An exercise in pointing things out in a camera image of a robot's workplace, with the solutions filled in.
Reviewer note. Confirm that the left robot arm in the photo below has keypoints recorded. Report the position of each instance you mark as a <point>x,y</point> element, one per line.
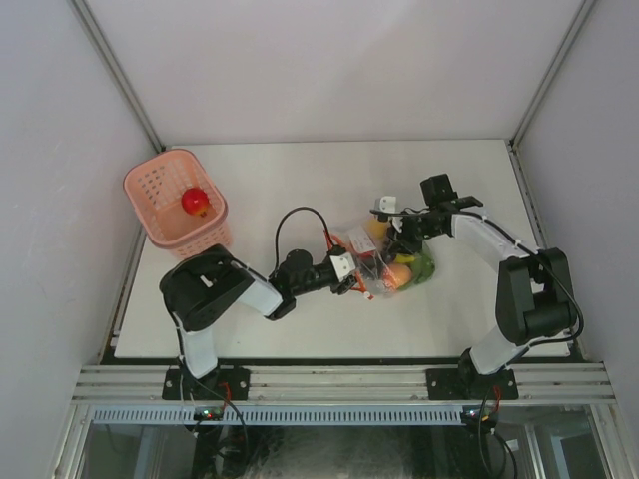
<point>200,289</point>

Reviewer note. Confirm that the clear zip top bag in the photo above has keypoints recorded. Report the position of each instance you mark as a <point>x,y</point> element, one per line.
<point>371,256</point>

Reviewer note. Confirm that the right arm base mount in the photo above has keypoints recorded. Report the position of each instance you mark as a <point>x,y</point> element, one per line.
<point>464,382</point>

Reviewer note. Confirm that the aluminium rail frame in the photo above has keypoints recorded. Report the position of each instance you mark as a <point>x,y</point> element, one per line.
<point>538,384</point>

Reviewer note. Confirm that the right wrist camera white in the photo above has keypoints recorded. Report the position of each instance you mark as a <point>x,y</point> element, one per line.
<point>384,208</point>

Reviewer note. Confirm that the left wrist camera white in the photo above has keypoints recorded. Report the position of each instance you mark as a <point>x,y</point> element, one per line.
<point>343,265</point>

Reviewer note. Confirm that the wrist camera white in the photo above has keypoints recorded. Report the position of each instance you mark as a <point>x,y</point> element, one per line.
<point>343,265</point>
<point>384,208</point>

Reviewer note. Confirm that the red fake apple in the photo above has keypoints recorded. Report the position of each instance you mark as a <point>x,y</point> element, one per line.
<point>195,202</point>

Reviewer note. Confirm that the green fake lettuce leaf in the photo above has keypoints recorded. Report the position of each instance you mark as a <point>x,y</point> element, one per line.
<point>422,267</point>

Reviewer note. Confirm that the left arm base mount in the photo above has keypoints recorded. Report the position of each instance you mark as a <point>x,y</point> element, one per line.
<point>229,383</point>

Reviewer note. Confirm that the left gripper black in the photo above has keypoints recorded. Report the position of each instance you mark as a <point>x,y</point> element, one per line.
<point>343,285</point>

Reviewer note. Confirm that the orange fake fruit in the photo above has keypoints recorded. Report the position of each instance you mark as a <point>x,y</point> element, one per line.
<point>376,229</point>

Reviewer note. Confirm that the slotted cable duct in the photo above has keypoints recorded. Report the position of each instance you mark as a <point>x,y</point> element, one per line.
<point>254,415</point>

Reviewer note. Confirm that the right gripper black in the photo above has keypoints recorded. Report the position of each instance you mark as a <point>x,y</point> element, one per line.
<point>404,241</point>

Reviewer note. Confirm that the pink plastic basket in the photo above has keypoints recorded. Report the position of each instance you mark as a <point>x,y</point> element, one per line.
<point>154,189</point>

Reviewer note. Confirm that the yellow fake chili pepper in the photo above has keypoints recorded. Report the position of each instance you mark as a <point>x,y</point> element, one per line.
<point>405,258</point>

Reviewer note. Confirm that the orange fake peach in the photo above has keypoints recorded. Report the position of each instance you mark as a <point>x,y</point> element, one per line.
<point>396,275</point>

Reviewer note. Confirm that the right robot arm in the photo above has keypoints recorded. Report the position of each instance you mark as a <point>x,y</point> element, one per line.
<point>535,303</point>

